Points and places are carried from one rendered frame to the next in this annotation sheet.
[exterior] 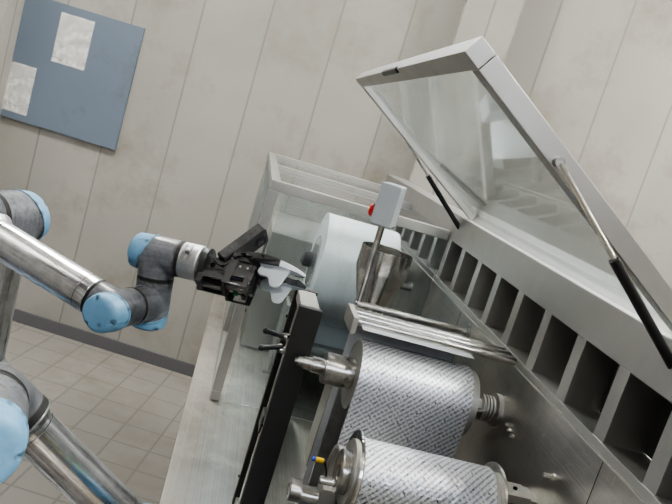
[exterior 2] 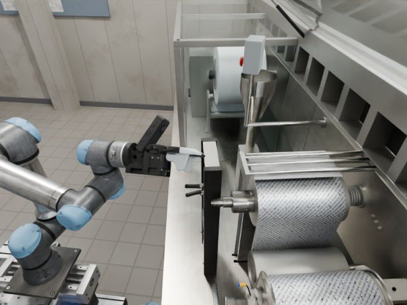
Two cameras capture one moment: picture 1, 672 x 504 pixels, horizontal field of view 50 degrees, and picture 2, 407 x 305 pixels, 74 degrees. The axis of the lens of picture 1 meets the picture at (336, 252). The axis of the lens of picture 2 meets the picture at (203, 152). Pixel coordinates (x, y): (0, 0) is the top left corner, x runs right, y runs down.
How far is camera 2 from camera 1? 84 cm
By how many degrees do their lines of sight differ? 28
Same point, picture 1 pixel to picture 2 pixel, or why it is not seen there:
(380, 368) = (272, 204)
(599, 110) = not seen: outside the picture
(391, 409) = (285, 226)
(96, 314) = (66, 223)
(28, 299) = (105, 97)
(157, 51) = not seen: outside the picture
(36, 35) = not seen: outside the picture
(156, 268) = (99, 166)
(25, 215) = (15, 140)
